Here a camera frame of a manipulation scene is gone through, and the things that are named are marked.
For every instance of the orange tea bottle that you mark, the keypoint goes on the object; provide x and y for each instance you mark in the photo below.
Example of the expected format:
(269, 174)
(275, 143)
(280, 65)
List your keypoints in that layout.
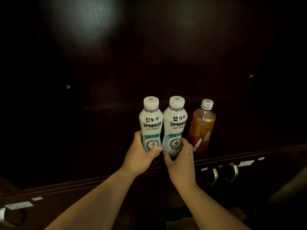
(201, 129)

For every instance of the person's right hand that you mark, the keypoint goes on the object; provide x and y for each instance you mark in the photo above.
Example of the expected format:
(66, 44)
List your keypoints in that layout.
(182, 170)

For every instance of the dark wooden cabinet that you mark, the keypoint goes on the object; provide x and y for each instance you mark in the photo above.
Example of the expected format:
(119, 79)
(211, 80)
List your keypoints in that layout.
(96, 117)

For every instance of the large white door sticker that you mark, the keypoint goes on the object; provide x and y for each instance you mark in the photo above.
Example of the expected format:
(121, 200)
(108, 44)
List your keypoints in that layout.
(19, 205)
(245, 163)

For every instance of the person's left forearm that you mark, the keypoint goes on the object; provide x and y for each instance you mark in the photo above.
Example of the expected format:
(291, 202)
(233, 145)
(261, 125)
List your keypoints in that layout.
(96, 203)

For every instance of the white drink bottle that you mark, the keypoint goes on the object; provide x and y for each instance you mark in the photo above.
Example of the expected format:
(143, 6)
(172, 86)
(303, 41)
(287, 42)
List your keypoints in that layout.
(175, 122)
(151, 122)

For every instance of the person's left hand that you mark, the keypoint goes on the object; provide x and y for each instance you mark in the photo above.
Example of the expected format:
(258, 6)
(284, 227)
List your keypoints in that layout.
(139, 160)

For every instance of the person's right forearm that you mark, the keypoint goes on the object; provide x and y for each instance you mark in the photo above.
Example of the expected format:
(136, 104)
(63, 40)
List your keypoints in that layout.
(206, 213)

